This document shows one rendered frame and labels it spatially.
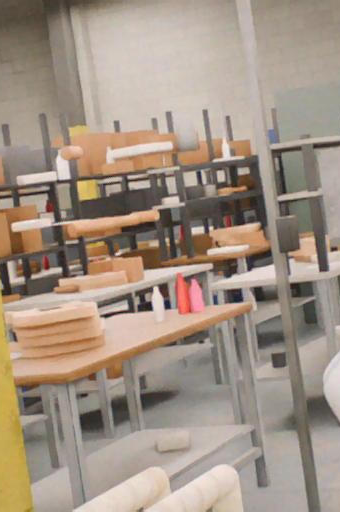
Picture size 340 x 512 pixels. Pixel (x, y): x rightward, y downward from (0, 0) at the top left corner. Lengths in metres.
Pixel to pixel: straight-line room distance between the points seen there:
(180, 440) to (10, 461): 3.61
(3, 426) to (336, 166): 0.85
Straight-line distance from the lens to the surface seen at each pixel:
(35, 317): 5.22
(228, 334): 7.74
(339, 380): 1.68
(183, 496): 1.28
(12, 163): 9.69
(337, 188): 1.90
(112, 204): 11.29
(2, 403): 2.40
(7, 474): 2.41
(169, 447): 6.00
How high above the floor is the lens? 1.51
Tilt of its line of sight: 3 degrees down
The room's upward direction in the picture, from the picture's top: 8 degrees counter-clockwise
